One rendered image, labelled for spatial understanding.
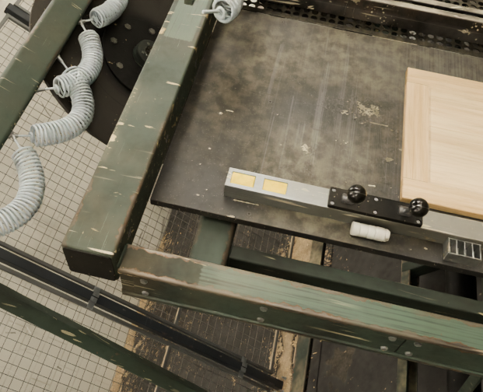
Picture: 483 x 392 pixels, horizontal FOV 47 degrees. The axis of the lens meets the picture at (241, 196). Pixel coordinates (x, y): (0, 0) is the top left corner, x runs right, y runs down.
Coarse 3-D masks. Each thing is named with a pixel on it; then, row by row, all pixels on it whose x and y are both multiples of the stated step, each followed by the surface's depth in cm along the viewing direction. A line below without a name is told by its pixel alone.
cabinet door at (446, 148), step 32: (416, 96) 140; (448, 96) 142; (480, 96) 142; (416, 128) 134; (448, 128) 135; (480, 128) 136; (416, 160) 128; (448, 160) 129; (480, 160) 130; (416, 192) 122; (448, 192) 123; (480, 192) 124
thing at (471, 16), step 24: (264, 0) 160; (288, 0) 159; (312, 0) 157; (336, 0) 155; (360, 0) 154; (384, 0) 154; (408, 0) 155; (432, 0) 156; (384, 24) 158; (408, 24) 157; (432, 24) 155; (456, 24) 154; (480, 24) 152
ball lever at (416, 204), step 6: (420, 198) 104; (414, 204) 104; (420, 204) 103; (426, 204) 103; (402, 210) 114; (408, 210) 110; (414, 210) 104; (420, 210) 103; (426, 210) 103; (408, 216) 114; (420, 216) 104
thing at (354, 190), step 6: (354, 186) 104; (360, 186) 104; (348, 192) 105; (354, 192) 104; (360, 192) 104; (366, 192) 105; (342, 198) 115; (348, 198) 105; (354, 198) 104; (360, 198) 104
